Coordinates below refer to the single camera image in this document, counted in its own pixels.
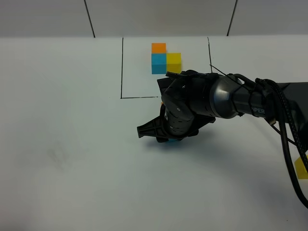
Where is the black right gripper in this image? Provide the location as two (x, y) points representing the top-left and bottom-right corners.
(137, 70), (218, 143)

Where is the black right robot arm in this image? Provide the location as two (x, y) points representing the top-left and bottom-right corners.
(155, 70), (308, 147)

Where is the yellow template block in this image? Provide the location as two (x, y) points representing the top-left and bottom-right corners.
(167, 53), (182, 73)

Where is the blue template block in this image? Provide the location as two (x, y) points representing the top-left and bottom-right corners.
(151, 53), (167, 75)

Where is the orange template block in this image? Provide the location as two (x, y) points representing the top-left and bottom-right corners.
(152, 43), (167, 54)

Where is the black braided cable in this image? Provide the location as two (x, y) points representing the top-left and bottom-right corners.
(255, 77), (308, 209)

